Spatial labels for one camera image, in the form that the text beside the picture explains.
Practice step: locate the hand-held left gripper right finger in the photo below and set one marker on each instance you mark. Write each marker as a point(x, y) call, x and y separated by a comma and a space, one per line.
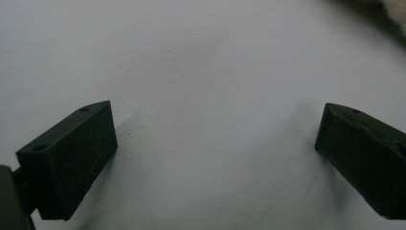
point(367, 159)

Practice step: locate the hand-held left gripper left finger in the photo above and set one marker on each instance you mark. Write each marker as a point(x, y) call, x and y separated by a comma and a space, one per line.
point(68, 163)

